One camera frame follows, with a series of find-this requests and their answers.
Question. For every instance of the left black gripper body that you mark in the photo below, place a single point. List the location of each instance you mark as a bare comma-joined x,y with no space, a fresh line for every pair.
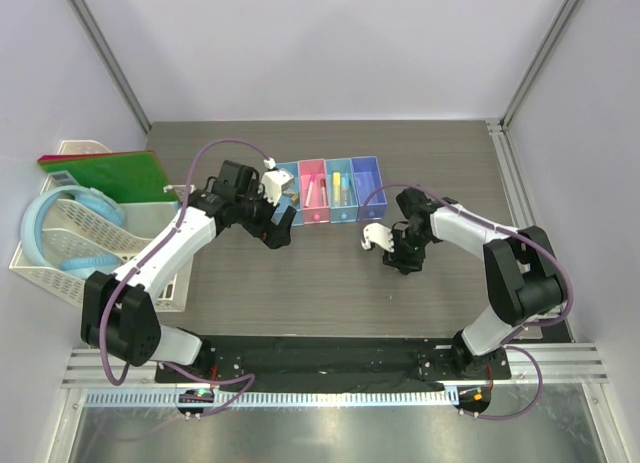
255,212

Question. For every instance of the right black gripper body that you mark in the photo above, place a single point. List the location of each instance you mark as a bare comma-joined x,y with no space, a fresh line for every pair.
407,245

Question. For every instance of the white pink-tipped marker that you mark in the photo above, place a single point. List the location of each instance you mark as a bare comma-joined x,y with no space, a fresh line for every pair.
309,194

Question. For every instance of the four-colour compartment organizer box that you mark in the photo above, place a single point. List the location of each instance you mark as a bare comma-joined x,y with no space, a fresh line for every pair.
364,176

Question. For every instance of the yellow capped white highlighter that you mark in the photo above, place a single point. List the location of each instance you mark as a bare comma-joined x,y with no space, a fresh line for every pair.
336,189

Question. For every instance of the blue capped clear tube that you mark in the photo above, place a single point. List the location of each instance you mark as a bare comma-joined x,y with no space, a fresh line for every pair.
345,197

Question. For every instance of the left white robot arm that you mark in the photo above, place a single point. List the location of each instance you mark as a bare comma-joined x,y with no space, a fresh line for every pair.
118,312

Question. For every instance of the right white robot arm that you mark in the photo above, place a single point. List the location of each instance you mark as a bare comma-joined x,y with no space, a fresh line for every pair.
523,280

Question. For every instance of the green folder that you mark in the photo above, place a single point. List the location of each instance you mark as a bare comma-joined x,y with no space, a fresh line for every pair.
133,178

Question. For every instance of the white perforated file rack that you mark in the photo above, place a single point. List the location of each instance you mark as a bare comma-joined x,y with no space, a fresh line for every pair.
144,221

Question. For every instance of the red folder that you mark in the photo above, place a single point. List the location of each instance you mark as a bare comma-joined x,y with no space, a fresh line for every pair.
51,159

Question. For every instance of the light blue headphones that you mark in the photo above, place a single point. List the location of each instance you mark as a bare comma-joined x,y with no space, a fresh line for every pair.
42,213

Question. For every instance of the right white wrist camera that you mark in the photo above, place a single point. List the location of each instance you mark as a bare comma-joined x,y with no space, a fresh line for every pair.
376,234

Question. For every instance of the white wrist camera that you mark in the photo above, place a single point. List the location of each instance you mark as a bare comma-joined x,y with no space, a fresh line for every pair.
274,182
376,234

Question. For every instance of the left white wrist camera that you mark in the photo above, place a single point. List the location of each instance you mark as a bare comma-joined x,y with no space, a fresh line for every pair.
274,182

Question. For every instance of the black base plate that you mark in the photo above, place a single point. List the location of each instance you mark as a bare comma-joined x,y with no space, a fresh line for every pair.
334,365

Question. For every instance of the slotted cable duct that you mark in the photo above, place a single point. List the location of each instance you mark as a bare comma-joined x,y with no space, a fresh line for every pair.
193,397

